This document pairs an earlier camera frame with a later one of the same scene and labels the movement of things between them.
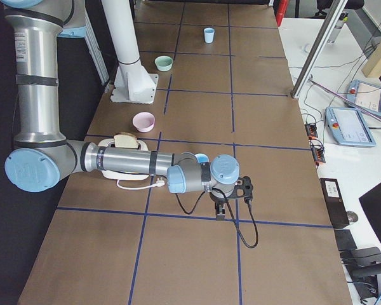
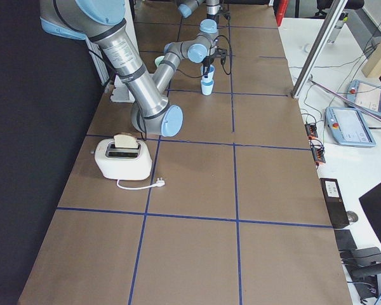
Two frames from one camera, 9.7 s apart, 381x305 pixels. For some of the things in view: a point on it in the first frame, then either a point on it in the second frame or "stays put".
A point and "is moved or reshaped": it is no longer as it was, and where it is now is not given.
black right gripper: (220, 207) → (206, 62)
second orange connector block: (318, 150) stays put
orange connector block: (311, 131) stays put
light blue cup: (209, 34) is moved or reshaped
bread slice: (126, 141) stays put
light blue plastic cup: (202, 158) → (207, 77)
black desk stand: (362, 266) stays put
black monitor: (378, 204) stays put
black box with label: (334, 203) stays put
